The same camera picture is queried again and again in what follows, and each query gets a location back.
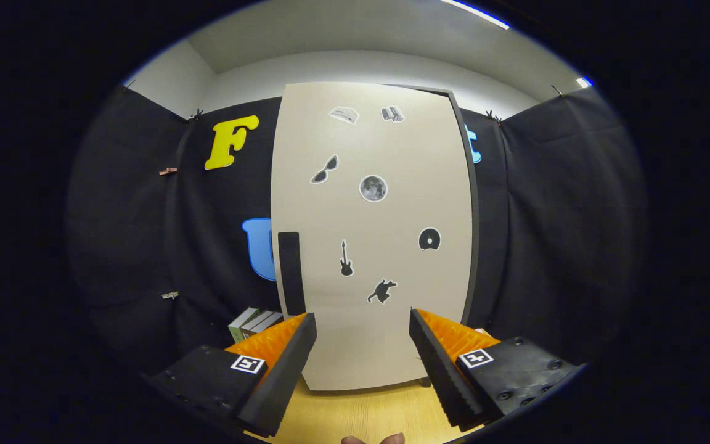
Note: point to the ceiling light panel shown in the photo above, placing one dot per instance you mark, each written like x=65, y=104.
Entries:
x=584, y=82

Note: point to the white clip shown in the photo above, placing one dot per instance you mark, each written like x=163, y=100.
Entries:
x=170, y=295

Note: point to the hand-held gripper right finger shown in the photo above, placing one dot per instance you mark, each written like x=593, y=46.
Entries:
x=441, y=370

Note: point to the green book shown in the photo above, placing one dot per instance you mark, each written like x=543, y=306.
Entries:
x=241, y=324

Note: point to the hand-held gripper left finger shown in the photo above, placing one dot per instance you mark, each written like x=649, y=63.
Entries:
x=275, y=376

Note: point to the black binder clip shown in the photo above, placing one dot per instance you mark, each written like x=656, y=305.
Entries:
x=492, y=116
x=128, y=84
x=557, y=91
x=195, y=115

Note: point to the dark grey cabinet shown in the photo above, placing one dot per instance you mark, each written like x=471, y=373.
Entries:
x=476, y=203

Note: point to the black backdrop cloth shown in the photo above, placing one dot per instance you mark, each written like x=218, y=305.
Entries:
x=552, y=216

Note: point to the brown book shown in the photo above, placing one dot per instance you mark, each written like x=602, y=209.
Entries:
x=270, y=322
x=258, y=320

